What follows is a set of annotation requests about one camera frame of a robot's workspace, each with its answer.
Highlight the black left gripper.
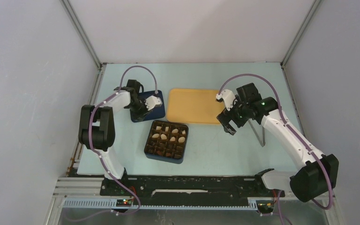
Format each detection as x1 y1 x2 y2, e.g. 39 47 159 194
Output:
127 98 152 122

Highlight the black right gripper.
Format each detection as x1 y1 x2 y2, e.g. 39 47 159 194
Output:
217 95 249 135

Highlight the dark blue box lid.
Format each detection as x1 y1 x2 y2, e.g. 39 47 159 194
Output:
130 90 165 123

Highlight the blue chocolate box with insert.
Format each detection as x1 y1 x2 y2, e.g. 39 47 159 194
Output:
143 120 189 164

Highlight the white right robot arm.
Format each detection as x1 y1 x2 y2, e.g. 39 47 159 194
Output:
216 83 339 203

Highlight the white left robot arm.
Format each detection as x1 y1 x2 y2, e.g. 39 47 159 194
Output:
78 80 153 195

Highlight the yellow plastic tray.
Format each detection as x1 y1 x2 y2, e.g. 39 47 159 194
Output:
166 88 225 125

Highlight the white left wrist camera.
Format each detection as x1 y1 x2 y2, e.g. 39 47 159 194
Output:
145 95 162 111

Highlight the aluminium corner post left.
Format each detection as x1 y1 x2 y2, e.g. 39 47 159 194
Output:
60 0 103 69

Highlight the aluminium corner post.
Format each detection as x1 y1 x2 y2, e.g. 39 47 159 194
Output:
281 0 323 69
60 0 103 69

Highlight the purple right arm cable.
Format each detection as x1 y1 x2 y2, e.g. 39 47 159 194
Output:
217 73 335 225

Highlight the aluminium corner post right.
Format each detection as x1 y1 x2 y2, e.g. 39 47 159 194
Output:
281 0 323 69

